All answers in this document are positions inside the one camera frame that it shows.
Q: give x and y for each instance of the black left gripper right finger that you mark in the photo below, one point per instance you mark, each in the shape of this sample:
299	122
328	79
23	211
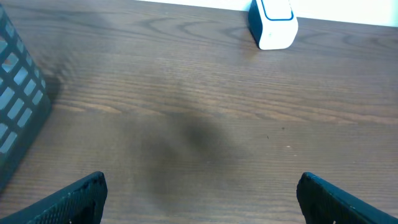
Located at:
323	202

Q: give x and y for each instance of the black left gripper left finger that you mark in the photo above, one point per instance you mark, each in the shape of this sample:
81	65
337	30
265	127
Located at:
80	202

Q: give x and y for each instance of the white barcode scanner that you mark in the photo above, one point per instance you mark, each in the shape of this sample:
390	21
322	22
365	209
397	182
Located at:
272	24

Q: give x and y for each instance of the grey plastic mesh basket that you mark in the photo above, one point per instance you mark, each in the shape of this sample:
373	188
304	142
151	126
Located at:
25	105

